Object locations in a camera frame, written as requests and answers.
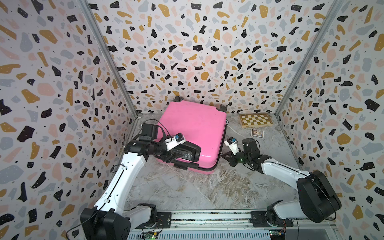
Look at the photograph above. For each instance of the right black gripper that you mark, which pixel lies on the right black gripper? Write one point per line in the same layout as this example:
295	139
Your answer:
231	157

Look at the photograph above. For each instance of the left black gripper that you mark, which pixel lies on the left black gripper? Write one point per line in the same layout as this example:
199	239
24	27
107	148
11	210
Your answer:
169	156

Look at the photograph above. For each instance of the pink hard-shell suitcase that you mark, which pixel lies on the pink hard-shell suitcase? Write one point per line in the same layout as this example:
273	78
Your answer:
204	128

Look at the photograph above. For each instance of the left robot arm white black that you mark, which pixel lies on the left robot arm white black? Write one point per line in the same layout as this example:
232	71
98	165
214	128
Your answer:
107	220

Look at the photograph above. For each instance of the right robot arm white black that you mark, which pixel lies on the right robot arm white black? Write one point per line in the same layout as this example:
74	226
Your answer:
317	200

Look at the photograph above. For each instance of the playing card deck box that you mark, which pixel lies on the playing card deck box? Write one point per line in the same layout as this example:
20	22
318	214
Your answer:
257	133

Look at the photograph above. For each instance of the wooden chessboard box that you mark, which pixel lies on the wooden chessboard box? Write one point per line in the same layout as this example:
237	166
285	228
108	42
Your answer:
255	120

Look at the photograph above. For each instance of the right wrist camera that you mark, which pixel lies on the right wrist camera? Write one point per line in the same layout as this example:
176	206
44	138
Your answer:
232	143

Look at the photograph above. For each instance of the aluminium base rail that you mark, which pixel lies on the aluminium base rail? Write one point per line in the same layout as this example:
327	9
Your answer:
228	225

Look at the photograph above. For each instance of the left aluminium corner post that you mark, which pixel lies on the left aluminium corner post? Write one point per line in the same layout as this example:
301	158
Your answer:
100	20

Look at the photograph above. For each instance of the aluminium corner post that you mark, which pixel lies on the aluminium corner post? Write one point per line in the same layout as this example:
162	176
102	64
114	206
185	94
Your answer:
334	9
100	20

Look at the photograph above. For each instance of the right aluminium corner post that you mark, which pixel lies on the right aluminium corner post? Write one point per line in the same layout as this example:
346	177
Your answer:
334	9

